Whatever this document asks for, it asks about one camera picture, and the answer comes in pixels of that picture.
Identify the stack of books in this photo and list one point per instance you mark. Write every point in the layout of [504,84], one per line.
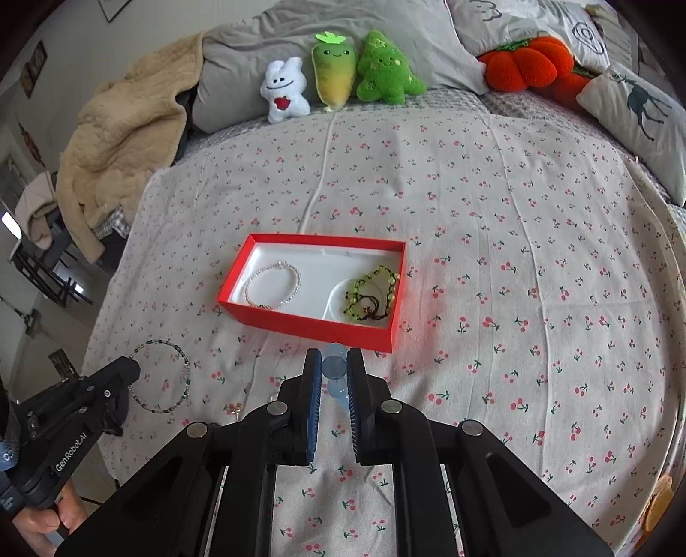
[603,21]

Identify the yellow green radish plush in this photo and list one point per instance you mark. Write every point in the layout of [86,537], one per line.
[335,69]

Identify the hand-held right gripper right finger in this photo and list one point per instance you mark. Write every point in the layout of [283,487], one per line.
[353,407]

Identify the yellow orange plush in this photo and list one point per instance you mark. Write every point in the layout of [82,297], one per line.
[656,503]

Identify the red jewelry box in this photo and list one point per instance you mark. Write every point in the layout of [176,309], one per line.
[300,324]

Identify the orange plush cushion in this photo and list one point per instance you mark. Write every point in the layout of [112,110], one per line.
[568,85]

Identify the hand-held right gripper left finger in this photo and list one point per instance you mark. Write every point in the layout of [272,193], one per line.
[313,403]

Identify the person's left hand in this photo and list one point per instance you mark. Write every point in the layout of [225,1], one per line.
[48,522]

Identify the beige garment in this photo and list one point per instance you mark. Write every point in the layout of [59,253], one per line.
[35,206]

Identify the black chair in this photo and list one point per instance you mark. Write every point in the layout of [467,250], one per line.
[43,268]

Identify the white line-print pillow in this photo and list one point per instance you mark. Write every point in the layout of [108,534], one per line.
[514,21]

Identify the orange pumpkin plush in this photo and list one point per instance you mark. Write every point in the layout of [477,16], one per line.
[522,64]

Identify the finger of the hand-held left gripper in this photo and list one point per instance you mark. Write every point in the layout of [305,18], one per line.
[120,370]
[115,415]

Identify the grey pillow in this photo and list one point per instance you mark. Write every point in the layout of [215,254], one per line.
[241,53]

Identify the framed wall picture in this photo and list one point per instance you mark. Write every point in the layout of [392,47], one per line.
[115,8]

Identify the deer print pillow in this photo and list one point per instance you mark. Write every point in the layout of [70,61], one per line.
[643,118]

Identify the wall poster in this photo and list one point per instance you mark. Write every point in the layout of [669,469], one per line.
[35,61]

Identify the beige quilted blanket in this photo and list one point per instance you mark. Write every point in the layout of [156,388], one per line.
[123,128]

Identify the white plush toy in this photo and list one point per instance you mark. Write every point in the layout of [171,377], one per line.
[284,91]

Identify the green tree plush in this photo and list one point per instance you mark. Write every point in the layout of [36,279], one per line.
[386,69]

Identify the plaid cloth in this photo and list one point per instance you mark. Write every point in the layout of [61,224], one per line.
[113,225]

